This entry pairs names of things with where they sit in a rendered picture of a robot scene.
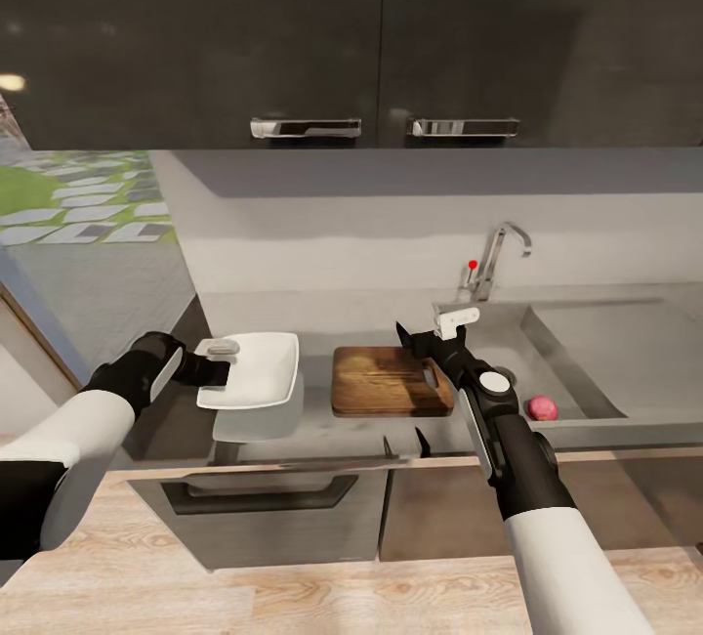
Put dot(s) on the fixed window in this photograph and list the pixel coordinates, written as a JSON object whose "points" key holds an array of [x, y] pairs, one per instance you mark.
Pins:
{"points": [[90, 261]]}

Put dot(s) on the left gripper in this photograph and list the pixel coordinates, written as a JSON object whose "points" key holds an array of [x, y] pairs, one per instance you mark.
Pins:
{"points": [[208, 373]]}

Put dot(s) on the cutting board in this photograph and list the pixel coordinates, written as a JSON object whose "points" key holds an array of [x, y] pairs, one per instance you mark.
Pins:
{"points": [[371, 379]]}

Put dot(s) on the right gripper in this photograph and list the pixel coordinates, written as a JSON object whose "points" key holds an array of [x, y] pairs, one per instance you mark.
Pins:
{"points": [[425, 345]]}

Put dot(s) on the bowl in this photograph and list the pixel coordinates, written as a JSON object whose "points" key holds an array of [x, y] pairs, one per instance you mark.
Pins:
{"points": [[261, 375]]}

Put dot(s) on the vidalia onion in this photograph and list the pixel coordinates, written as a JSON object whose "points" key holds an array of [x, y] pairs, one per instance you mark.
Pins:
{"points": [[542, 409]]}

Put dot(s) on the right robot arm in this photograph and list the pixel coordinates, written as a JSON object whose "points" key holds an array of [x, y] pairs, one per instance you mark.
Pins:
{"points": [[568, 585]]}

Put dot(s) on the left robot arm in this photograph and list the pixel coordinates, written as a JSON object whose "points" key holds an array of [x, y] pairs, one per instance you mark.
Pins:
{"points": [[49, 475]]}

